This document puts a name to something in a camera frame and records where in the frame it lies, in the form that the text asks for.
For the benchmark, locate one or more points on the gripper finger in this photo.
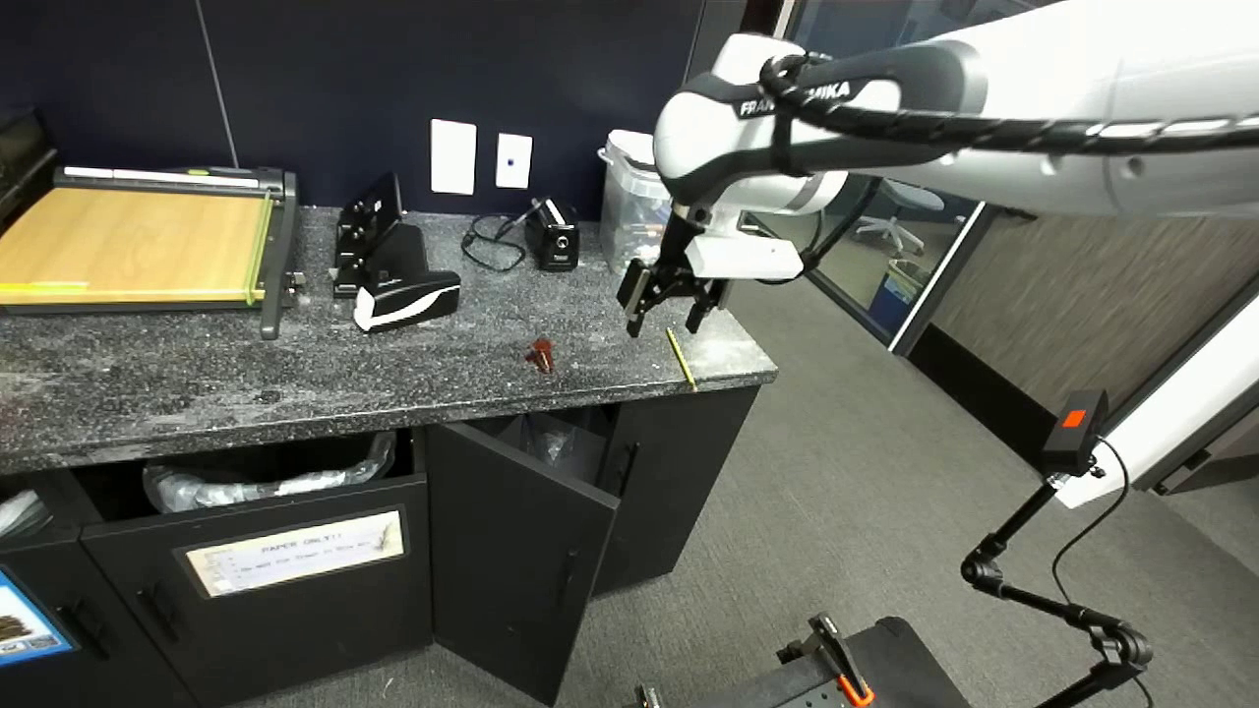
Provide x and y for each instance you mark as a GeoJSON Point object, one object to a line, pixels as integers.
{"type": "Point", "coordinates": [639, 317]}
{"type": "Point", "coordinates": [702, 309]}

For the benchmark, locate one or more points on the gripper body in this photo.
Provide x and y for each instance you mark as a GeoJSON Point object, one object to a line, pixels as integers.
{"type": "Point", "coordinates": [661, 277]}

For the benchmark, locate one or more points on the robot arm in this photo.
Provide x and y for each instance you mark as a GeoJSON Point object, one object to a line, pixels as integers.
{"type": "Point", "coordinates": [1033, 88]}

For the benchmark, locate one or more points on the small brown object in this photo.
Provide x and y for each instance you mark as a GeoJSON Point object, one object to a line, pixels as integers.
{"type": "Point", "coordinates": [541, 357]}

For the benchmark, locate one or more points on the yellow pencil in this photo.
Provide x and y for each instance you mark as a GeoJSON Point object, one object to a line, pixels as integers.
{"type": "Point", "coordinates": [682, 359]}

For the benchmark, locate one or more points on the clear plastic container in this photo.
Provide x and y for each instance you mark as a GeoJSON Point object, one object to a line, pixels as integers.
{"type": "Point", "coordinates": [629, 202]}

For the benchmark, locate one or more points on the black electric pencil sharpener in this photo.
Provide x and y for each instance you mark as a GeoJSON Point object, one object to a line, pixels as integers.
{"type": "Point", "coordinates": [553, 241]}

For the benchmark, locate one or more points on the clear plastic bin bag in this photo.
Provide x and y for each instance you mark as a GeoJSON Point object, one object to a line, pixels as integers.
{"type": "Point", "coordinates": [266, 482]}
{"type": "Point", "coordinates": [551, 442]}
{"type": "Point", "coordinates": [20, 513]}

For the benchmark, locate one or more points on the black cabinet door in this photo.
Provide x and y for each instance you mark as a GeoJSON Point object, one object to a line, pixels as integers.
{"type": "Point", "coordinates": [108, 678]}
{"type": "Point", "coordinates": [511, 551]}
{"type": "Point", "coordinates": [295, 639]}
{"type": "Point", "coordinates": [689, 472]}

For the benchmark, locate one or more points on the window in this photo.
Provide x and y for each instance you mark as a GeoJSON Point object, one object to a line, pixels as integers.
{"type": "Point", "coordinates": [885, 246]}

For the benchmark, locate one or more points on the blue bin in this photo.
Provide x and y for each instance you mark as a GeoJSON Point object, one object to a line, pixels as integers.
{"type": "Point", "coordinates": [897, 295]}

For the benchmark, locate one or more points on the office chair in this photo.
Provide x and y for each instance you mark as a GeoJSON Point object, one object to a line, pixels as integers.
{"type": "Point", "coordinates": [900, 211]}

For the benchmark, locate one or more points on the black hole punch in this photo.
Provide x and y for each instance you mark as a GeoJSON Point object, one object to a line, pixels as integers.
{"type": "Point", "coordinates": [366, 231]}

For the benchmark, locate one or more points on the black and orange clamp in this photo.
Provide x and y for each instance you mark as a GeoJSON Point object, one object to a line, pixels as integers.
{"type": "Point", "coordinates": [836, 659]}

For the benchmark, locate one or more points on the white paper sign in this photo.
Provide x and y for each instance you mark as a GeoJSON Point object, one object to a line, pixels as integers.
{"type": "Point", "coordinates": [295, 553]}

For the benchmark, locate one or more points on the white board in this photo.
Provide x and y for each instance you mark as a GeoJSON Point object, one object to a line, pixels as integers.
{"type": "Point", "coordinates": [1170, 423]}

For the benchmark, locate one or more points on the wooden paper cutter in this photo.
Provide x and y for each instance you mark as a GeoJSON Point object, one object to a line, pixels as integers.
{"type": "Point", "coordinates": [128, 241]}

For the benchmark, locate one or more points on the black machine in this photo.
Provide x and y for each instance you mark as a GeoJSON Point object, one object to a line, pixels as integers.
{"type": "Point", "coordinates": [22, 162]}

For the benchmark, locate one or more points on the blue paper sign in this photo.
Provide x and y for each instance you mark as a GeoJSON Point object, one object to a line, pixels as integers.
{"type": "Point", "coordinates": [25, 624]}

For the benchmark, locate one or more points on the white wall switch plate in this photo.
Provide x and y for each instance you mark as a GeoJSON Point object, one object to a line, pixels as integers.
{"type": "Point", "coordinates": [513, 160]}

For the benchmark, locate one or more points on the white blank wall plate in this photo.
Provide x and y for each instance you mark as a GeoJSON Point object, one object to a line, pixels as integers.
{"type": "Point", "coordinates": [453, 157]}

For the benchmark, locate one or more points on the camera on mount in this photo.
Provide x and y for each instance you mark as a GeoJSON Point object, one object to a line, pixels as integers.
{"type": "Point", "coordinates": [1074, 433]}

